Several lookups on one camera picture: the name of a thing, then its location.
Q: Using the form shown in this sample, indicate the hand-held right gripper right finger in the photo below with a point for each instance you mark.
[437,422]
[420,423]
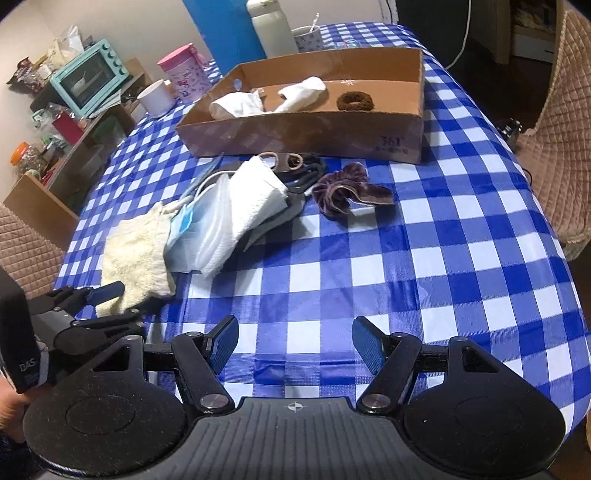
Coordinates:
[369,346]

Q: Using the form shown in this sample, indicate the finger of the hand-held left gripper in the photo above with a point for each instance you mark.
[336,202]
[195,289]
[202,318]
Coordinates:
[108,291]
[106,327]

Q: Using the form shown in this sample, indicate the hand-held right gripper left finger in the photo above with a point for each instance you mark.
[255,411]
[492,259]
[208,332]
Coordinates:
[225,344]

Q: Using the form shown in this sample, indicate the cream knitted cloth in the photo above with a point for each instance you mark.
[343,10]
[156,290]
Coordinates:
[134,258]

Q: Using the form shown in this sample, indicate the blue face mask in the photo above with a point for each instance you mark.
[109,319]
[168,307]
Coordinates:
[194,235]

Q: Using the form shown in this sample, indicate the brown cloth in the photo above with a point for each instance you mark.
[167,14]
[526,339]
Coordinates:
[277,219]

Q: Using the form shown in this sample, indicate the white towel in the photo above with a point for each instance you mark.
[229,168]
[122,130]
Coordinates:
[251,203]

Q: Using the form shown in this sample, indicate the purple velvet scrunchie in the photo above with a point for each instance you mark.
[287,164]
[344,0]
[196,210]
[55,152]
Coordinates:
[339,189]

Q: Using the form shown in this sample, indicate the shallow cardboard box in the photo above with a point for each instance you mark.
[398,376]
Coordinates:
[300,131]

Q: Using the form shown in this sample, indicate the person's left hand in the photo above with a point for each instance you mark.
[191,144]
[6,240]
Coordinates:
[9,410]

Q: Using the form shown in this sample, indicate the quilted beige chair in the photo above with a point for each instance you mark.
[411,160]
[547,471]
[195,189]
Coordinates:
[561,138]
[27,249]

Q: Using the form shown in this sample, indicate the blue checked tablecloth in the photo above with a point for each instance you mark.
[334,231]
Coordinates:
[415,240]

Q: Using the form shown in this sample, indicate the wooden side cabinet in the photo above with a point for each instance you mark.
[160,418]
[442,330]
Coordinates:
[92,143]

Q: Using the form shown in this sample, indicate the jar with orange lid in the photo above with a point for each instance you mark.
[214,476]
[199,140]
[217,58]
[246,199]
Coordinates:
[28,161]

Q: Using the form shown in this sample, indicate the black headband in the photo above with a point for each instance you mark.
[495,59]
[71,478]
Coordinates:
[307,177]

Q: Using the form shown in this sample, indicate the white cup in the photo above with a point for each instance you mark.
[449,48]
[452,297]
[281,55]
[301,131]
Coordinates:
[156,98]

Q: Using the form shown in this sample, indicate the teal toaster oven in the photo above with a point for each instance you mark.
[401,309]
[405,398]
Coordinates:
[87,81]

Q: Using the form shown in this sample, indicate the pink cartoon cup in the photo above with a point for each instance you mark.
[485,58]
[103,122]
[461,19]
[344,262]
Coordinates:
[184,74]

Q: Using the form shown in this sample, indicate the brown fuzzy scrunchie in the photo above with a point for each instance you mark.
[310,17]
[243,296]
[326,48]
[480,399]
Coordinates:
[355,101]

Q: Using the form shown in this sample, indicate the white sock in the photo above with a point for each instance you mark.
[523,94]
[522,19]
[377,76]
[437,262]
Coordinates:
[302,92]

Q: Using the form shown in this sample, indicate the small blue packet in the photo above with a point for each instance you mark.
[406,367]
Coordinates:
[345,44]

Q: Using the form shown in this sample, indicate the white bottle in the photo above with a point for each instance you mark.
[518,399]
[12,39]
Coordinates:
[272,32]

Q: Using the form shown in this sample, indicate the patterned mug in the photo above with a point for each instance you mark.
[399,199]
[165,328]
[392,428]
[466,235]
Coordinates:
[307,41]

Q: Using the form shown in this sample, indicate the white spoon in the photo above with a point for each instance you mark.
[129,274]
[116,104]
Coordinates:
[315,23]

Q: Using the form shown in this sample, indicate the black appliance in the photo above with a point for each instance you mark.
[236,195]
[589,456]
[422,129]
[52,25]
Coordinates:
[443,18]

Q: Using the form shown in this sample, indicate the wooden shelf unit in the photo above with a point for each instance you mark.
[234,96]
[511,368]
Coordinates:
[531,32]

